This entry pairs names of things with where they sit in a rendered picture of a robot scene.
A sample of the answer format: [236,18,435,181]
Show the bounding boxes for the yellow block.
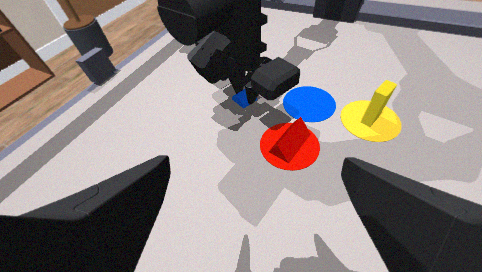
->
[361,80,397,127]

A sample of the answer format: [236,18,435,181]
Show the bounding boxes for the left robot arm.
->
[157,0,261,84]

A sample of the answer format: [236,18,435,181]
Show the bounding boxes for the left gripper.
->
[220,10,300,105]

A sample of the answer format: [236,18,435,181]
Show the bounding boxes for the blue half-round block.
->
[232,89,249,108]

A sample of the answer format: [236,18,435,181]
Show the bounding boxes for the red circle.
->
[260,123,320,171]

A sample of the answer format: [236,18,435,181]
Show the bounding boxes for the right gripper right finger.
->
[341,157,482,272]

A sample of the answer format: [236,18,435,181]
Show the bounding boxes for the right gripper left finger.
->
[0,155,171,272]

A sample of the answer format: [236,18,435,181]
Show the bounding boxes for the yellow circle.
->
[340,100,401,142]

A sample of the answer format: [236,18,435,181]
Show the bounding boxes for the blue circle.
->
[283,86,336,122]

